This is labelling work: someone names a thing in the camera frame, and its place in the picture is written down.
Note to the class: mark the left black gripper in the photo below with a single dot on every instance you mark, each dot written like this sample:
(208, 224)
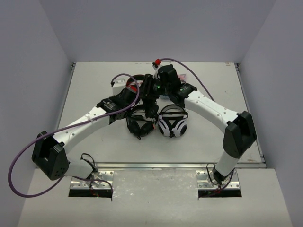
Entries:
(129, 93)

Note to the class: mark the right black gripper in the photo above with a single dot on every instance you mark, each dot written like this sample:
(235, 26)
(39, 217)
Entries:
(147, 88)

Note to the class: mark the black on-ear headphones with cable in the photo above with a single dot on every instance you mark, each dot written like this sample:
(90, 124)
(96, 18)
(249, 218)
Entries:
(150, 110)

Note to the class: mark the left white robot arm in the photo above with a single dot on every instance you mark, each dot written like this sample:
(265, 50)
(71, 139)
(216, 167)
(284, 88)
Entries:
(51, 149)

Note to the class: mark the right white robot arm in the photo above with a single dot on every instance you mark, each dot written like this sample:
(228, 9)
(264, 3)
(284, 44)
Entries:
(238, 128)

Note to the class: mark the red and black headphones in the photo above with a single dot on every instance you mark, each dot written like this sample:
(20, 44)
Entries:
(131, 83)

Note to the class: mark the pink blue cat-ear headphones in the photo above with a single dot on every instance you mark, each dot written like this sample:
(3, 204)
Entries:
(182, 78)

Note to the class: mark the black over-ear headphones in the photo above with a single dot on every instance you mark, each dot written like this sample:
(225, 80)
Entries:
(138, 124)

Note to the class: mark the white and black headphones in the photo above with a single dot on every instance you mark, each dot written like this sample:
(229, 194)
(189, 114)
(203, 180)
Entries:
(172, 120)

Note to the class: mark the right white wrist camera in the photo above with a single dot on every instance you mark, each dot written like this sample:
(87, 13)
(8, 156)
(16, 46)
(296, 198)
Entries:
(156, 65)

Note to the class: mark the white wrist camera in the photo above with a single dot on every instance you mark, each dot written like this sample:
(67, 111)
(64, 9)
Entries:
(117, 86)
(156, 65)

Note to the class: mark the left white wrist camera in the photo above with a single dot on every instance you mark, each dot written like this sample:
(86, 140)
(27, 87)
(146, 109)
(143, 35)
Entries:
(117, 86)

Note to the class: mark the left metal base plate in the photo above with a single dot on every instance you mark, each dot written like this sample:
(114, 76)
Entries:
(103, 181)

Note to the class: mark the metal base plate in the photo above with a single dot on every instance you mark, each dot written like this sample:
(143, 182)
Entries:
(205, 181)
(103, 181)

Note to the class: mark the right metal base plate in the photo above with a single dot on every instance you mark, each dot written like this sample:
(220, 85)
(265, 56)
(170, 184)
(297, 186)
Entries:
(205, 181)

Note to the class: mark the aluminium rail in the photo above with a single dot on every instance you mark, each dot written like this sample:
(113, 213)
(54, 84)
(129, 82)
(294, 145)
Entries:
(155, 165)

